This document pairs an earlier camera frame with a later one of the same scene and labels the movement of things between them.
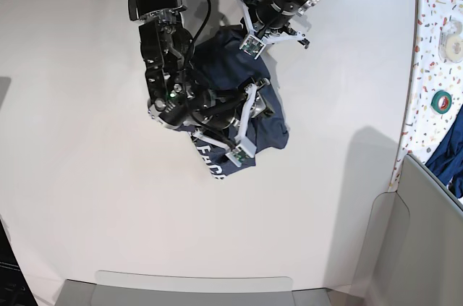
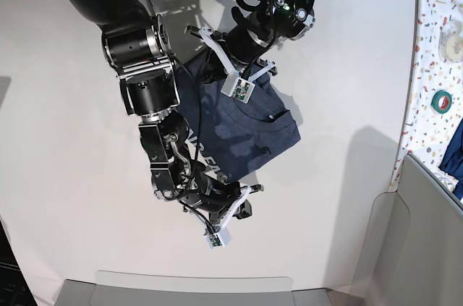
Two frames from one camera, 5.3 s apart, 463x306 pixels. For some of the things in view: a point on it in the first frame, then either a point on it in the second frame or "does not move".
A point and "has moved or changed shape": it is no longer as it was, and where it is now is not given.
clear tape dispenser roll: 451,41 does not move
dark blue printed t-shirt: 218,58 has moved or changed shape
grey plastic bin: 412,255 does not move
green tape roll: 445,103 does not move
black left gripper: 226,112 to 218,199
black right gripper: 265,16 to 235,51
